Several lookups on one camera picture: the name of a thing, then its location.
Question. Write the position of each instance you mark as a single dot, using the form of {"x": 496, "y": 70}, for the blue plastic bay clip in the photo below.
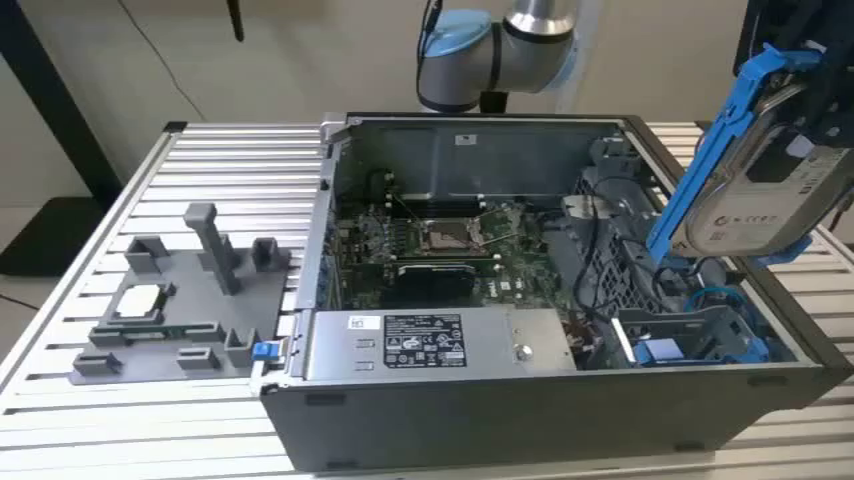
{"x": 656, "y": 352}

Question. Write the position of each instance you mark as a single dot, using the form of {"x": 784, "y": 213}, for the black RAM slot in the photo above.
{"x": 433, "y": 198}
{"x": 440, "y": 208}
{"x": 433, "y": 203}
{"x": 447, "y": 214}

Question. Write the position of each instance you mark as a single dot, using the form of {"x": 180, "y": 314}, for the green motherboard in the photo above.
{"x": 520, "y": 270}

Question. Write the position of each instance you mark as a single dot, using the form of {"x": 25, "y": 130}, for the silver power supply unit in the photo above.
{"x": 493, "y": 335}

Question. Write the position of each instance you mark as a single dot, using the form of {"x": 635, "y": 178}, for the graphics card with black fan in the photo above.
{"x": 433, "y": 275}

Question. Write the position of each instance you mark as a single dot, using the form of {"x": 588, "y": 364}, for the CPU socket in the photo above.
{"x": 443, "y": 239}

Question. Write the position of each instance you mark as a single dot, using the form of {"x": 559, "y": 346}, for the black stand base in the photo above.
{"x": 53, "y": 235}

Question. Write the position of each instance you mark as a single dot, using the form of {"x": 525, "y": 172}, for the blue case latch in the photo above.
{"x": 264, "y": 351}

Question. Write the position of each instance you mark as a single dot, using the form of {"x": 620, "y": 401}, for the black antenna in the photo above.
{"x": 234, "y": 20}

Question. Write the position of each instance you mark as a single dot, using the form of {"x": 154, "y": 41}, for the hard disk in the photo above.
{"x": 747, "y": 220}

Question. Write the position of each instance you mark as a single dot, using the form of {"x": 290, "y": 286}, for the silver CPU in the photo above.
{"x": 140, "y": 301}

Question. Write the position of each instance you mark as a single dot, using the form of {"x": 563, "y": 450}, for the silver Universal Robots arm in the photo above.
{"x": 527, "y": 55}

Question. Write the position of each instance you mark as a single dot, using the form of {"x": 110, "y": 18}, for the black stand post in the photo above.
{"x": 46, "y": 75}

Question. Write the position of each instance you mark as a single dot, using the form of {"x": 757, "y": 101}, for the grey perforated drive cage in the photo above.
{"x": 620, "y": 270}

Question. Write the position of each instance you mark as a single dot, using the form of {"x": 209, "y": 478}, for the dark grey PC case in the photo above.
{"x": 467, "y": 425}

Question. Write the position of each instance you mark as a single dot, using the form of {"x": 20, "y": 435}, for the green RAM stick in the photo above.
{"x": 176, "y": 330}

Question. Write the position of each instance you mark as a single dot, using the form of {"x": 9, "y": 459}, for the grey parts rack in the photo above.
{"x": 193, "y": 295}

